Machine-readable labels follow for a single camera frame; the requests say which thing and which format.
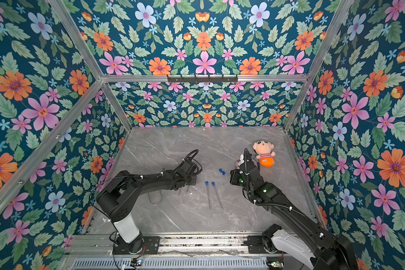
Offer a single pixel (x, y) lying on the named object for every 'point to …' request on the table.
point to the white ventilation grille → (168, 263)
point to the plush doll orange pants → (263, 149)
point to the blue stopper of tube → (220, 170)
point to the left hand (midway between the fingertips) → (195, 176)
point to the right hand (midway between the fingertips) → (233, 169)
